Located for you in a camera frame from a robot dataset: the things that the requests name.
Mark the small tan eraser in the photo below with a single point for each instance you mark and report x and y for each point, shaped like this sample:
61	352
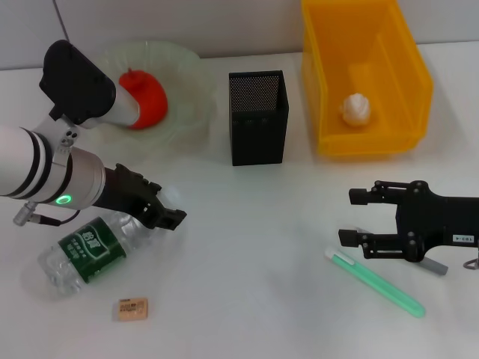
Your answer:
131	308

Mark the yellow plastic bin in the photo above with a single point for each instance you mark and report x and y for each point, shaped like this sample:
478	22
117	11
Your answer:
374	56

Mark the green glass fruit plate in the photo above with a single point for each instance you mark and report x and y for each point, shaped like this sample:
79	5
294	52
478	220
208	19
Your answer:
183	97

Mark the red-orange knitted orange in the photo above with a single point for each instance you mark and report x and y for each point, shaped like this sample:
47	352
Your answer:
151	101

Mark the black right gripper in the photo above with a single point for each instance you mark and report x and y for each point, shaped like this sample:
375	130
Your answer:
441	220

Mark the clear green-label plastic bottle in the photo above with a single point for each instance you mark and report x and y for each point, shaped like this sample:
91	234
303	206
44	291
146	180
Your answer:
90	247

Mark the black mesh pen holder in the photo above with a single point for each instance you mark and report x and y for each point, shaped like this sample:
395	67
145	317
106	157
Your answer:
258	123

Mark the white paper ball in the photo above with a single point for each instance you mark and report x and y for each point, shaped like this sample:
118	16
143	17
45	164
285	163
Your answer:
355	109

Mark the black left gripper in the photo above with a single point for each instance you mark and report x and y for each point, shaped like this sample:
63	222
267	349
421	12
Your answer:
123	194

